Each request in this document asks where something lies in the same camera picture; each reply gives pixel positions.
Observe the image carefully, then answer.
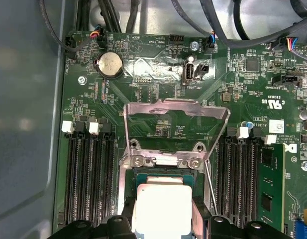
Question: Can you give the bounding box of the metal locking lever wire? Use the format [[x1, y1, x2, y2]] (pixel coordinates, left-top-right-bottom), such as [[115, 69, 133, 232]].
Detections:
[[204, 159, 218, 216]]

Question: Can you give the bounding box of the silver coin cell battery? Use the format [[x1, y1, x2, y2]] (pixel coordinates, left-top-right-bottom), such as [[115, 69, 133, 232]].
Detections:
[[97, 51, 124, 78]]

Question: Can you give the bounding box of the black open PC case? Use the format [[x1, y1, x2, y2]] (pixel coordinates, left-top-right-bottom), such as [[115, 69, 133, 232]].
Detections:
[[0, 0, 307, 239]]

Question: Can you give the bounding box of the CPU socket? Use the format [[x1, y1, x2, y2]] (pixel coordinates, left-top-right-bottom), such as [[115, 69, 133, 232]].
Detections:
[[117, 154, 218, 239]]

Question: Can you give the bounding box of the black fan cable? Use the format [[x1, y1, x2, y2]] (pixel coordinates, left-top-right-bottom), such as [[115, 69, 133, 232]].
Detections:
[[171, 0, 217, 42]]

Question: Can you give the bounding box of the metal socket cover frame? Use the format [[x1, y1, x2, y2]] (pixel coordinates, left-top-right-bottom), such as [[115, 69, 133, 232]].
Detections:
[[123, 98, 231, 172]]

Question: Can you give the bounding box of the internal USB port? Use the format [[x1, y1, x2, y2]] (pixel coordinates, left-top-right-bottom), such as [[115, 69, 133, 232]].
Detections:
[[183, 62, 197, 87]]

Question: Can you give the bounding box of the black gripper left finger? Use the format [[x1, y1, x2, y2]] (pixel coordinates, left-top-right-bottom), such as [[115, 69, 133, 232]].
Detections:
[[47, 196, 137, 239]]

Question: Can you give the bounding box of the green RAM stick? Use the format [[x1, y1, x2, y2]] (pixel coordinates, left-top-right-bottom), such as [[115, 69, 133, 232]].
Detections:
[[257, 134, 286, 225]]

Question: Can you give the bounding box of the silver square CPU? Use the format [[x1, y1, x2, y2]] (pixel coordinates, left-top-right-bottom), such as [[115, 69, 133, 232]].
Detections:
[[132, 174, 201, 239]]

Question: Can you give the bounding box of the black RAM slot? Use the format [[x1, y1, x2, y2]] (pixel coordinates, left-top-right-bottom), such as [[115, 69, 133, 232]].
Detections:
[[216, 126, 238, 222], [88, 121, 104, 226], [242, 131, 265, 222], [100, 121, 117, 222], [61, 120, 78, 225], [75, 120, 91, 226], [229, 126, 250, 222]]

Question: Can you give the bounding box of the green motherboard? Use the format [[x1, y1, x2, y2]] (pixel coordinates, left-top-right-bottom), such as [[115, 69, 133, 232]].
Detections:
[[51, 29, 307, 239]]

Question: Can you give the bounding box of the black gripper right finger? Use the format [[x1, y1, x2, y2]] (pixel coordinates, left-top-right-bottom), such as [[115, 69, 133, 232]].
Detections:
[[196, 206, 293, 239]]

